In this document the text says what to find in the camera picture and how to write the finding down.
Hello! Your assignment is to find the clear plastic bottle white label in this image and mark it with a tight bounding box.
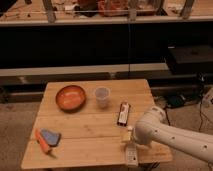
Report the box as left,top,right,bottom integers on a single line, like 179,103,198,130
125,126,138,167

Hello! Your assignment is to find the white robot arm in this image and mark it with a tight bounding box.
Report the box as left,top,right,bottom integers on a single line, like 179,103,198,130
133,106,213,164

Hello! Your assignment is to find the orange ceramic bowl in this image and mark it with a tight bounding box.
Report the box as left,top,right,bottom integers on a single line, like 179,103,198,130
55,85,86,111

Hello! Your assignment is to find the clear plastic cup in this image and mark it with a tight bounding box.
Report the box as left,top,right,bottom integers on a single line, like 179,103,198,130
95,87,110,108

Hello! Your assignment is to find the dark chocolate bar package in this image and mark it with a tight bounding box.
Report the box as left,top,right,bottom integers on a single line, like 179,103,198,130
117,102,131,126

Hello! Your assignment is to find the wooden folding table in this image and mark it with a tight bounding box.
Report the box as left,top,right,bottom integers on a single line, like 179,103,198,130
20,78,173,171

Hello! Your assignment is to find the blue cloth piece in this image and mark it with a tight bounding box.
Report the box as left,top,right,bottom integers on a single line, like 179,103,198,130
41,129,61,147

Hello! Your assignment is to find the orange toy carrot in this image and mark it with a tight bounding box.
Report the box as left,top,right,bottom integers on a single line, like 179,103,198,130
35,130,52,154

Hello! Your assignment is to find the cluttered background shelf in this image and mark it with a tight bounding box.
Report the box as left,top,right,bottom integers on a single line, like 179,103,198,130
0,0,213,27

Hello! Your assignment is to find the black cable on floor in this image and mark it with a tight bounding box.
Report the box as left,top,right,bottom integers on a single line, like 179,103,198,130
196,99,208,133

